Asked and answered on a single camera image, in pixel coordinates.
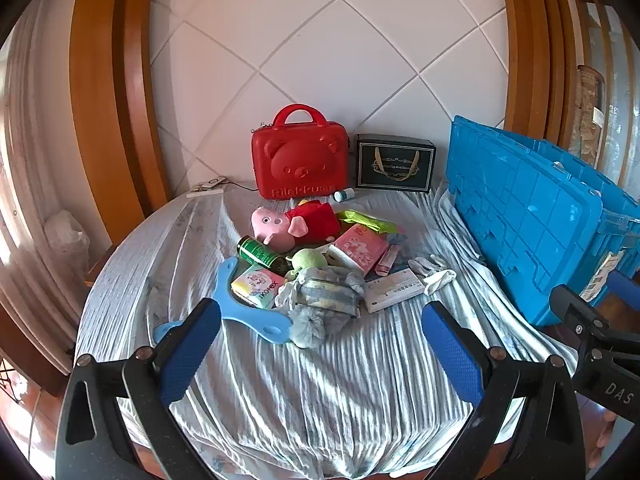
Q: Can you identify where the white plastic bag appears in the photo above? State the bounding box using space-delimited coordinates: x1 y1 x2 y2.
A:
44 210 91 271

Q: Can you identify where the white medicine box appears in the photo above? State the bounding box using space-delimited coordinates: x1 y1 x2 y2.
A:
361 267 426 315

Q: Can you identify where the colourful sanitary pad pack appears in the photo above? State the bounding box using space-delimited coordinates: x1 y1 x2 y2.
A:
231 263 287 310

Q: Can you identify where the white glove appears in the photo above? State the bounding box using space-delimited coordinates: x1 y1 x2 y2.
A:
409 254 451 275
422 269 458 296

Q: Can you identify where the white flat device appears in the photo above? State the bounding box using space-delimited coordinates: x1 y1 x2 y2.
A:
186 178 228 197

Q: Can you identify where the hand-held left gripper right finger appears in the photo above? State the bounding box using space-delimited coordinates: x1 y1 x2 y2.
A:
421 301 586 480

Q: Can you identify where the blue plastic hanger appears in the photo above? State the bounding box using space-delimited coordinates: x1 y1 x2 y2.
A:
152 256 293 346

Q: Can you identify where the wooden arch frame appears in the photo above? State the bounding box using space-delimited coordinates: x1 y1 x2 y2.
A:
67 0 576 246

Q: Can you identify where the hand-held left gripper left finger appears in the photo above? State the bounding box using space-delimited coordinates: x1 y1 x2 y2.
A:
57 297 223 480

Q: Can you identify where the small pink box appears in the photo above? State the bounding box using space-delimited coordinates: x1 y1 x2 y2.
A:
375 244 405 276

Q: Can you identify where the blue plastic crate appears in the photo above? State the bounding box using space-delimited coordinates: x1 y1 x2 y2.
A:
445 115 640 328

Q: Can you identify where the pale curtain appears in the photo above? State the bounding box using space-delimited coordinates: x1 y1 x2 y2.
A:
0 20 96 371

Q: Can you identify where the striped grey tablecloth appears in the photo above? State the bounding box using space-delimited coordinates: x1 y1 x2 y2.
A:
75 177 581 478

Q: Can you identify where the pink pig plush toy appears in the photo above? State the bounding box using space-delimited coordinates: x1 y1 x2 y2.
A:
250 200 342 253

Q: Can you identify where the green bottle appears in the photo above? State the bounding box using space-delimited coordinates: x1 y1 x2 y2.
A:
236 236 288 273

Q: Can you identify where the red bear-face carry case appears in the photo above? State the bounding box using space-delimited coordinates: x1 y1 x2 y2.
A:
251 104 350 201

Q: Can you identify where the pink tissue pack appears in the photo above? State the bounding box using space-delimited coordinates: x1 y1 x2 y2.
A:
327 223 390 277

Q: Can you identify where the dark gift bag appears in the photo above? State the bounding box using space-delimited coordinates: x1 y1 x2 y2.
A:
355 133 437 196

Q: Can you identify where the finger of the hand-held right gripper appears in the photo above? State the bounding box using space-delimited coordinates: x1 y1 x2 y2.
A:
549 284 612 341
606 269 640 311

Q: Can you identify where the green round plush toy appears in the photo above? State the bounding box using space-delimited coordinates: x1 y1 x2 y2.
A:
285 248 328 281

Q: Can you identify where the plastic wrapped striped packet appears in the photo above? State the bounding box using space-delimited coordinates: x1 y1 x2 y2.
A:
287 269 363 317

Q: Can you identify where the grey plush toy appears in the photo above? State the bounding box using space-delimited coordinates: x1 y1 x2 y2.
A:
277 267 367 350

